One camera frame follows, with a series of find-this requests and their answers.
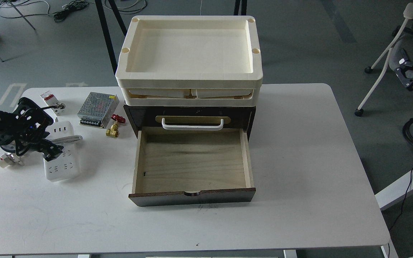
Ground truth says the black table leg right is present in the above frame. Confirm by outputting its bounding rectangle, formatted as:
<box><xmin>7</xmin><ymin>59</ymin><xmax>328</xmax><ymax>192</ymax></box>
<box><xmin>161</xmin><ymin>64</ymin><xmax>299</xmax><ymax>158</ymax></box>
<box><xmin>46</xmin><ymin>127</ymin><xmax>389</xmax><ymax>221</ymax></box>
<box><xmin>234</xmin><ymin>0</ymin><xmax>248</xmax><ymax>16</ymax></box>

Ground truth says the cream plastic tray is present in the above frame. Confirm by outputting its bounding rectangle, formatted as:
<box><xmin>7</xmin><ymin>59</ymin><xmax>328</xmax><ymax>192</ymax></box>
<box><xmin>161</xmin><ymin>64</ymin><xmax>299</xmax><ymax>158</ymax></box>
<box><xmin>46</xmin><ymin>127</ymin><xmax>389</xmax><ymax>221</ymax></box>
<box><xmin>121</xmin><ymin>87</ymin><xmax>261</xmax><ymax>107</ymax></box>
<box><xmin>116</xmin><ymin>16</ymin><xmax>263</xmax><ymax>89</ymax></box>

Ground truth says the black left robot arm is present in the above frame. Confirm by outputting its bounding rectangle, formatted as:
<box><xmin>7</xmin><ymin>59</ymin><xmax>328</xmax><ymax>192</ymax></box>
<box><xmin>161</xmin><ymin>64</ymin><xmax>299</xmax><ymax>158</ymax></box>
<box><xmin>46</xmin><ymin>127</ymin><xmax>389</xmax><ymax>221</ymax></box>
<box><xmin>0</xmin><ymin>97</ymin><xmax>65</xmax><ymax>161</ymax></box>

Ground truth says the black cable bundle floor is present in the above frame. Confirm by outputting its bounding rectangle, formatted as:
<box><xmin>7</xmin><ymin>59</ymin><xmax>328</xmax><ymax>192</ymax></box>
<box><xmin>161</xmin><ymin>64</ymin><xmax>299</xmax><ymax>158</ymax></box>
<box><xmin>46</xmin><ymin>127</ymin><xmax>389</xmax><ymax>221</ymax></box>
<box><xmin>53</xmin><ymin>0</ymin><xmax>89</xmax><ymax>23</ymax></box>

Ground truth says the white power strip cable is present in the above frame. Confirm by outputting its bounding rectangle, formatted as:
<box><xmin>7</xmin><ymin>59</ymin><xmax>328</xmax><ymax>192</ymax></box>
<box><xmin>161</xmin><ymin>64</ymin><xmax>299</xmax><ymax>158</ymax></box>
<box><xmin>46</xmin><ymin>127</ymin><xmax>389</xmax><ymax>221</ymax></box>
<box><xmin>51</xmin><ymin>117</ymin><xmax>83</xmax><ymax>145</ymax></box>

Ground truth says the silver metal power supply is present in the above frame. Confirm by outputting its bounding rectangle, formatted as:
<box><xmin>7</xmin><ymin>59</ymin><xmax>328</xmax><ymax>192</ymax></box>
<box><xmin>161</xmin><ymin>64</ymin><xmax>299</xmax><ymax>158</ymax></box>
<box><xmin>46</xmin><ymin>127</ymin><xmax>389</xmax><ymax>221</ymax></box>
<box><xmin>77</xmin><ymin>92</ymin><xmax>119</xmax><ymax>128</ymax></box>

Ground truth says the white drawer handle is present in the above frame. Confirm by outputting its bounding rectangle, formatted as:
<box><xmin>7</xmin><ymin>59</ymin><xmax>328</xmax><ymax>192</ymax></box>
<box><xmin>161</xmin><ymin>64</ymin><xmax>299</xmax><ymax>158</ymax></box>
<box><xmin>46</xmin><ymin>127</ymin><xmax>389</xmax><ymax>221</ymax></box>
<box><xmin>161</xmin><ymin>118</ymin><xmax>224</xmax><ymax>131</ymax></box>

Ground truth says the black table leg left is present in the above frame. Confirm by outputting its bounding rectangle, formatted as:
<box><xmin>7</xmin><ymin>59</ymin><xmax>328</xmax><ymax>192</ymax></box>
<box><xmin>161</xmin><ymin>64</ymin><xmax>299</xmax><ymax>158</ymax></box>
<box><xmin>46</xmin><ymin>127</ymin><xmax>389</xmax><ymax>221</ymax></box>
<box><xmin>95</xmin><ymin>0</ymin><xmax>128</xmax><ymax>75</ymax></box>

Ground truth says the white adjacent table edge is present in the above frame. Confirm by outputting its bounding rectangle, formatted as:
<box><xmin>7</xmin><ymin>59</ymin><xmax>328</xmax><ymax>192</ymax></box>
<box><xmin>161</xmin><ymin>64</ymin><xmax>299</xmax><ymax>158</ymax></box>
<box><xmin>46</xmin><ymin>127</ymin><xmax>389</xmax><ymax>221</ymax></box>
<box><xmin>375</xmin><ymin>169</ymin><xmax>413</xmax><ymax>211</ymax></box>

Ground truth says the open wooden drawer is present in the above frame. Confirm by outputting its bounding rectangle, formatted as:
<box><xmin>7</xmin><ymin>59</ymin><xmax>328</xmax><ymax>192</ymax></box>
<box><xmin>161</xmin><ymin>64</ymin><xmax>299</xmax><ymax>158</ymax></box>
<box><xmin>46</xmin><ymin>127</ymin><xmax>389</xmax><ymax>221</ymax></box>
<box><xmin>128</xmin><ymin>127</ymin><xmax>256</xmax><ymax>207</ymax></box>

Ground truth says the cream plastic tray lower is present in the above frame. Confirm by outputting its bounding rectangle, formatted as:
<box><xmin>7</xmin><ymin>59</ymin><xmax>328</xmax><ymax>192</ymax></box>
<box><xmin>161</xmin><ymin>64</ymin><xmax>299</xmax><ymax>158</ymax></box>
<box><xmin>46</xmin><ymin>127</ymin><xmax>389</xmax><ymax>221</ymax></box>
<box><xmin>121</xmin><ymin>87</ymin><xmax>261</xmax><ymax>107</ymax></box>

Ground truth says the white grey plug adapter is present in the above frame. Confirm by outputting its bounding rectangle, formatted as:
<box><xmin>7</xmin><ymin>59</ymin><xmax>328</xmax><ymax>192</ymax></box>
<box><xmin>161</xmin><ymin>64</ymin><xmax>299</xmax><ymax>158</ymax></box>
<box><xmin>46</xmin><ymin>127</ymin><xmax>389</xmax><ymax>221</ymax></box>
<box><xmin>0</xmin><ymin>153</ymin><xmax>24</xmax><ymax>168</ymax></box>

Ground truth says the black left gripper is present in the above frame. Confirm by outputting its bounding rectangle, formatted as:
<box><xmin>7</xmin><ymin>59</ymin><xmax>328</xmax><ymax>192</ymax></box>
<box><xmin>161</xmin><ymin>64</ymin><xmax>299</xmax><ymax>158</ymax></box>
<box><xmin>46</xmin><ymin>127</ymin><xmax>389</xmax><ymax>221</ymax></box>
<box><xmin>0</xmin><ymin>97</ymin><xmax>66</xmax><ymax>162</ymax></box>

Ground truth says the black table leg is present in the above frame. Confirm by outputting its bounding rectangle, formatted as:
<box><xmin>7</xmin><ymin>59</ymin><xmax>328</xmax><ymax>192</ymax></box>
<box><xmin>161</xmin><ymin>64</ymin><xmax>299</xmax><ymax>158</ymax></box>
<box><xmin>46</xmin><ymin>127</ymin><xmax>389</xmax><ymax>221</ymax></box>
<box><xmin>95</xmin><ymin>0</ymin><xmax>128</xmax><ymax>75</ymax></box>
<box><xmin>234</xmin><ymin>0</ymin><xmax>248</xmax><ymax>16</ymax></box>

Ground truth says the cream plastic tray top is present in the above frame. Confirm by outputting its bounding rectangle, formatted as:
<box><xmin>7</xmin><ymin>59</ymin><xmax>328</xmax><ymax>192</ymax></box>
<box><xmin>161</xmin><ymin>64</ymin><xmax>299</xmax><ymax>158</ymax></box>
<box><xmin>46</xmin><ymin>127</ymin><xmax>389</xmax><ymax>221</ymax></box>
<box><xmin>116</xmin><ymin>16</ymin><xmax>263</xmax><ymax>89</ymax></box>

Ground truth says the white power strip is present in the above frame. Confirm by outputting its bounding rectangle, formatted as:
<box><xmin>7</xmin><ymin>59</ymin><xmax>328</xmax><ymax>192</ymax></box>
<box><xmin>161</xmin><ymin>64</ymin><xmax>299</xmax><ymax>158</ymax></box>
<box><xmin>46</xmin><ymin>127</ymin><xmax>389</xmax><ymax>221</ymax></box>
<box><xmin>44</xmin><ymin>121</ymin><xmax>82</xmax><ymax>182</ymax></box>

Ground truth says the white red circuit breaker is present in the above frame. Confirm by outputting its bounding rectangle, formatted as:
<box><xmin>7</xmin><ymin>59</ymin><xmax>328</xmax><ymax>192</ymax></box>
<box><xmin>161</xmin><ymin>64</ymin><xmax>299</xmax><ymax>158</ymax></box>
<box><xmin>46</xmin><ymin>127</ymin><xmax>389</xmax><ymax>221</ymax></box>
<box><xmin>40</xmin><ymin>91</ymin><xmax>66</xmax><ymax>116</ymax></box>

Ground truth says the thin black hanging cable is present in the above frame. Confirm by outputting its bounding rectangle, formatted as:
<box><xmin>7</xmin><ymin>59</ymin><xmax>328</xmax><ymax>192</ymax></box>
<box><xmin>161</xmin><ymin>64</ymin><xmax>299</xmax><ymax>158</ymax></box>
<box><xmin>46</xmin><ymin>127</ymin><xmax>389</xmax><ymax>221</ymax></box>
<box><xmin>388</xmin><ymin>168</ymin><xmax>413</xmax><ymax>231</ymax></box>

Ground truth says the brass valve red handle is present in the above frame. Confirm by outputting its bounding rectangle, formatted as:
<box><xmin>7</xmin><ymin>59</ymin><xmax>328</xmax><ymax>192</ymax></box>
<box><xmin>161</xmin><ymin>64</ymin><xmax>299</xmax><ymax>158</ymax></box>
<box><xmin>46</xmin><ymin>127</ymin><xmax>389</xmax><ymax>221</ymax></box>
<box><xmin>105</xmin><ymin>114</ymin><xmax>126</xmax><ymax>138</ymax></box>

